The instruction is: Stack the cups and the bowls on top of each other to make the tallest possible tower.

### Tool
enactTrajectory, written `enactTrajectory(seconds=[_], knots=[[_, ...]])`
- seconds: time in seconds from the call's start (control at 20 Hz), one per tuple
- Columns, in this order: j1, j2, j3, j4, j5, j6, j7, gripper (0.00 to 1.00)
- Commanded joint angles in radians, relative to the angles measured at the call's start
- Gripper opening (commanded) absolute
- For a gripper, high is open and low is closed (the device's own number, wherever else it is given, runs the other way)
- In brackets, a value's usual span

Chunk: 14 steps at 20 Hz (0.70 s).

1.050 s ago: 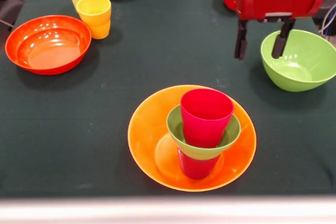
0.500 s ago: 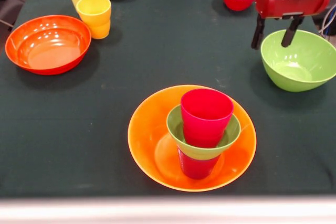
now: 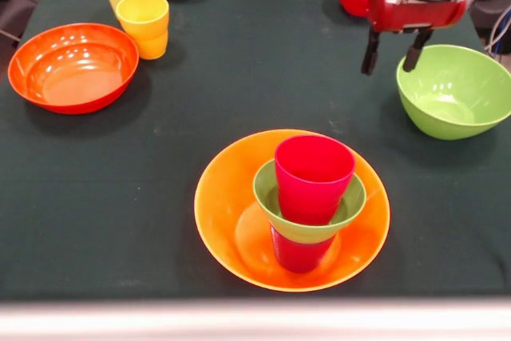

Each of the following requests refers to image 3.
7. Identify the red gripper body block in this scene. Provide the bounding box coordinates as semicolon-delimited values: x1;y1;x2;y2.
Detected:
366;0;469;34

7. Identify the yellow cup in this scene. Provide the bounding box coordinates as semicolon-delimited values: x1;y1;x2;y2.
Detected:
115;0;170;61

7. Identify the small green bowl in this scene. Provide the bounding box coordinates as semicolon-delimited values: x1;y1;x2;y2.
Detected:
252;159;367;244

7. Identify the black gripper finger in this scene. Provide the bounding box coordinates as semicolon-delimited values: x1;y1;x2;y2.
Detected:
360;28;381;76
402;29;434;73

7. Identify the large green bowl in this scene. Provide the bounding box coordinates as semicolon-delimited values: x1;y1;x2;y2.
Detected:
395;44;511;141

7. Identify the purple cup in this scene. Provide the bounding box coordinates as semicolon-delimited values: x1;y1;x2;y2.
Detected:
269;223;337;274

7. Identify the large orange bowl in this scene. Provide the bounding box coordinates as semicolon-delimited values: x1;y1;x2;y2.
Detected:
193;129;391;293

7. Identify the wide red-orange bowl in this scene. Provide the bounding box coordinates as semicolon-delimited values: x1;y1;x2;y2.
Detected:
7;22;140;115

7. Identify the tangle of cables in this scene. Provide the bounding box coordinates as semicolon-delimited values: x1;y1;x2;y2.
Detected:
484;8;511;65

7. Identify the pink cup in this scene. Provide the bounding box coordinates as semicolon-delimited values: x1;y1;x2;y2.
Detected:
274;134;357;226

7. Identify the dark green tablecloth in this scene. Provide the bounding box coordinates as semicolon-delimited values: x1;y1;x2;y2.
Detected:
0;0;511;302

